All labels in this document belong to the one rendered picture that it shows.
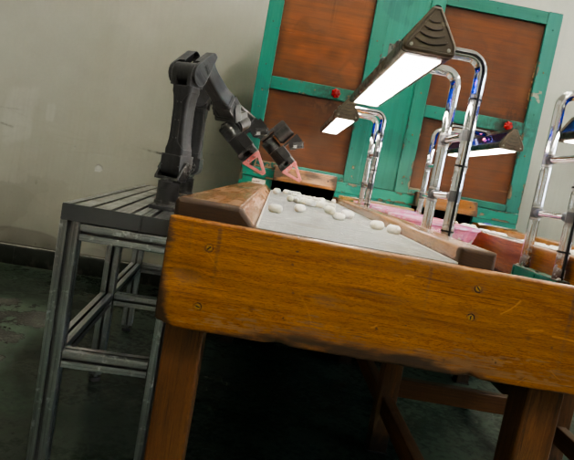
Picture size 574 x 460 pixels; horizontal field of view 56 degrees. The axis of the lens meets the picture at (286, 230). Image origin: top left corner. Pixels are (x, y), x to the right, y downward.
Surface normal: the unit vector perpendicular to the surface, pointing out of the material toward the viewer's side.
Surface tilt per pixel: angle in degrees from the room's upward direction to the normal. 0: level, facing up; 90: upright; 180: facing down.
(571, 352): 90
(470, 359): 90
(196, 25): 90
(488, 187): 90
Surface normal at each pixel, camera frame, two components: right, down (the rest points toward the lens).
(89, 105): 0.11, 0.11
